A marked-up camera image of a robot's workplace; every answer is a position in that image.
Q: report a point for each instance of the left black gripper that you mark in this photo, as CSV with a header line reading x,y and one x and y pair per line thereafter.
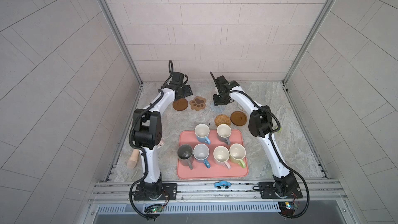
x,y
186,90

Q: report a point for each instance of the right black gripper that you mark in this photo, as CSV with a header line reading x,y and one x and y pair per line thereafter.
x,y
217,101

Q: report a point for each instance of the brown wooden round coaster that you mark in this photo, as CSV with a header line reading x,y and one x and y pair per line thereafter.
x,y
238,118
180,105

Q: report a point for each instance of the blue knitted round coaster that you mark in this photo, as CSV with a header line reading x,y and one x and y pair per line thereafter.
x,y
217,108

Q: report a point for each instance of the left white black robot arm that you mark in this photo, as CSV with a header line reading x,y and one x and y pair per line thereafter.
x,y
146,132

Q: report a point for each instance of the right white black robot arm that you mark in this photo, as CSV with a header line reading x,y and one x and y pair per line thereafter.
x,y
263,124

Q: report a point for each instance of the woven rattan round coaster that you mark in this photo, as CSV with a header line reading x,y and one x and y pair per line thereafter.
x,y
222,119

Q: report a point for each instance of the cork paw print coaster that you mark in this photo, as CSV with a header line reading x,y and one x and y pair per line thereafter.
x,y
198,103

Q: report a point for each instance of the dark grey mug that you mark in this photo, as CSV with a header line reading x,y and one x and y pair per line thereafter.
x,y
185,155

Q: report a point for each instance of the pink rectangular tray mat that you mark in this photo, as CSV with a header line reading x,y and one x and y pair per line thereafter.
x,y
216,170

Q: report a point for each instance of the small blue toy car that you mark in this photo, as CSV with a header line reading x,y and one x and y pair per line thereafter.
x,y
222,184

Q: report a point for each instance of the beige wooden cylinder object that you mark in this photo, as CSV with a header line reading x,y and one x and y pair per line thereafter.
x,y
133,159

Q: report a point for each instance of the right circuit board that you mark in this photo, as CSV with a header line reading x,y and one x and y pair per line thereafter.
x,y
287,208

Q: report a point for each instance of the circuit board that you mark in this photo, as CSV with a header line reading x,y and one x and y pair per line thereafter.
x,y
287,208
154,209

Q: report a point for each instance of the left circuit board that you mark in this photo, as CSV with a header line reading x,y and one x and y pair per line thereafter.
x,y
154,209

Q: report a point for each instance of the white mug blue handle rear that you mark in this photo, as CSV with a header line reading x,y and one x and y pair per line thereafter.
x,y
202,132

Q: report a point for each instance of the white mug green handle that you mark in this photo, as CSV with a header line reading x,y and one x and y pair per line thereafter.
x,y
238,154

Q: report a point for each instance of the white mug pink handle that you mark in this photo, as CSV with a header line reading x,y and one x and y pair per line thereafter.
x,y
221,156

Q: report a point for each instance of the grey mug blue handle front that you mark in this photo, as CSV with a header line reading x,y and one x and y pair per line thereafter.
x,y
201,154

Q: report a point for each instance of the aluminium mounting rail frame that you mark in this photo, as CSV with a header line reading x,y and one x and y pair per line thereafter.
x,y
240,191

